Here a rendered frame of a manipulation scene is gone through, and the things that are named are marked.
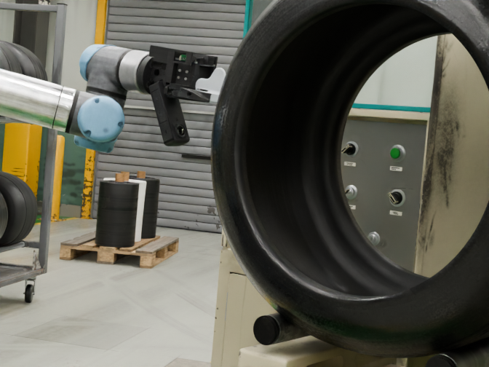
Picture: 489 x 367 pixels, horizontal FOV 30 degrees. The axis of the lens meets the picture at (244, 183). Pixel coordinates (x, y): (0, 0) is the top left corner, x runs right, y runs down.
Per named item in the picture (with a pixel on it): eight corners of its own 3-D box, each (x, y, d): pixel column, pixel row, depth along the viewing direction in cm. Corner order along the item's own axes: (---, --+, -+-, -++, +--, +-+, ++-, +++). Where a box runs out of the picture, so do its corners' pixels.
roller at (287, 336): (366, 320, 165) (362, 296, 165) (388, 318, 162) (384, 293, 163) (254, 346, 136) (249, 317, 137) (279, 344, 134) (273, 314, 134)
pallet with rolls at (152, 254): (98, 243, 896) (104, 166, 892) (178, 252, 887) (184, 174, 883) (58, 259, 777) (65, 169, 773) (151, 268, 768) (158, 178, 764)
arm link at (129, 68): (116, 89, 162) (147, 93, 168) (134, 94, 159) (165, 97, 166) (122, 47, 161) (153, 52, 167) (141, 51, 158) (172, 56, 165)
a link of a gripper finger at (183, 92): (205, 92, 149) (165, 84, 154) (204, 102, 149) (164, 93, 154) (223, 95, 153) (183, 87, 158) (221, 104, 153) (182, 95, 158)
